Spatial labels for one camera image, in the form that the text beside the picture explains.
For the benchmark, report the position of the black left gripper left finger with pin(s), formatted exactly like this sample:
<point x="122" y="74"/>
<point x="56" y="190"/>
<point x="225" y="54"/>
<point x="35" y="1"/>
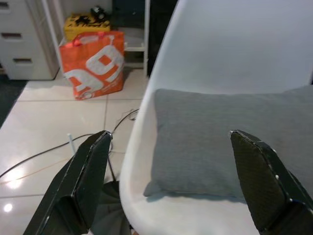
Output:
<point x="73" y="186"/>

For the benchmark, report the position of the yellow box with black print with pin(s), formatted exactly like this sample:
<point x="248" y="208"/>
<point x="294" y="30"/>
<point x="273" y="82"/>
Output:
<point x="73" y="27"/>

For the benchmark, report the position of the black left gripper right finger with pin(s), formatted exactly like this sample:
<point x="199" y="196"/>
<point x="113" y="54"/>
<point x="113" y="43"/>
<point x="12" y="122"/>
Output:
<point x="264" y="186"/>

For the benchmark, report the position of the short white stick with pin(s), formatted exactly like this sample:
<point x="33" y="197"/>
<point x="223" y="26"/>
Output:
<point x="70" y="144"/>

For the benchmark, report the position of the grey square cushion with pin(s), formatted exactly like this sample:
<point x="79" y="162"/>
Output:
<point x="195" y="134"/>

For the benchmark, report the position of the white drawer cabinet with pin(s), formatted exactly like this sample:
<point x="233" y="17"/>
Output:
<point x="24" y="24"/>

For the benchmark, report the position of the white shelf frame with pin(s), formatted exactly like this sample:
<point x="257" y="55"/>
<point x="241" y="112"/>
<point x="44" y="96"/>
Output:
<point x="146" y="36"/>

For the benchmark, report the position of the orange and white shopping bag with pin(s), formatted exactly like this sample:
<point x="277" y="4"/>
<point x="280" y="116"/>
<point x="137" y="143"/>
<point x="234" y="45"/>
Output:
<point x="97" y="73"/>

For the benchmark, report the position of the small black device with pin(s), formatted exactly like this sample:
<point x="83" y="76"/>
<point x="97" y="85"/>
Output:
<point x="97" y="13"/>

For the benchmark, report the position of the white plastic shell chair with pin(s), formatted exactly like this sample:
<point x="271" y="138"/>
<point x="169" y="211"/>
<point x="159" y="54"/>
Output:
<point x="220" y="49"/>

